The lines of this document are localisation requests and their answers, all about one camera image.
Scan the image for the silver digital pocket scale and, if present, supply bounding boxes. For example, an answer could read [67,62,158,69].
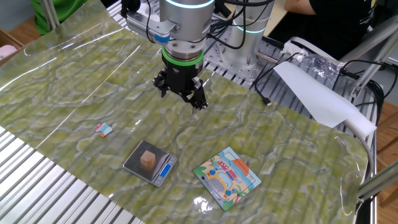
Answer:
[122,139,178,187]

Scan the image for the person in black shirt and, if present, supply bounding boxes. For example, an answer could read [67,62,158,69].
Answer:
[269,0,377,60]

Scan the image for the loose jigsaw puzzle piece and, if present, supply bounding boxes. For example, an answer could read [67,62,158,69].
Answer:
[95,122,113,138]

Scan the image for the green marble pattern mat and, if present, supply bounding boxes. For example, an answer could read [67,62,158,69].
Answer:
[0,0,374,224]

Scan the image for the black cable bundle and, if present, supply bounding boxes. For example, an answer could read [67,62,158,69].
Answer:
[340,58,398,125]

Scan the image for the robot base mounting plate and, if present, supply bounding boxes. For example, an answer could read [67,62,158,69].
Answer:
[203,35,284,83]

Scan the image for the white curved hose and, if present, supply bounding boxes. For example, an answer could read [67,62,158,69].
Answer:
[343,121,374,187]

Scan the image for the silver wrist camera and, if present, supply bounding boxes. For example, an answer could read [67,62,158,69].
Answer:
[126,11,171,44]

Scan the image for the white paper sheet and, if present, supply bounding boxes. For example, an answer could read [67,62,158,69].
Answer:
[273,60,377,139]

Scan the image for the crumpled clear plastic wrap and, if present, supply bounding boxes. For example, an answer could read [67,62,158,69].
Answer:
[282,40,346,85]

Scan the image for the black usb cable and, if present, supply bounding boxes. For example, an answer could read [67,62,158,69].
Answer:
[253,52,299,108]

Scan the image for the colourful car puzzle board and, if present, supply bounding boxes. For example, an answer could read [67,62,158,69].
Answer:
[193,146,262,212]

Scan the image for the aluminium frame post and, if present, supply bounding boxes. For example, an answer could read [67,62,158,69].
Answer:
[39,0,60,31]
[356,159,398,202]
[349,29,398,99]

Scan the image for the bare person forearm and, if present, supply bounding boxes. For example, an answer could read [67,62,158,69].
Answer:
[284,0,317,16]

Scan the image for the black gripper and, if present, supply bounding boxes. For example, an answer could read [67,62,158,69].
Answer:
[152,58,208,115]

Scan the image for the small wooden cube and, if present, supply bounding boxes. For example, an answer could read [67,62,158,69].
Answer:
[139,150,156,171]

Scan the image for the black robot arm cables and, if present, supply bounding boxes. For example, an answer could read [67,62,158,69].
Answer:
[120,0,275,50]

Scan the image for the pink object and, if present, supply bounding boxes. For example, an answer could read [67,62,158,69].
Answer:
[0,45,18,61]

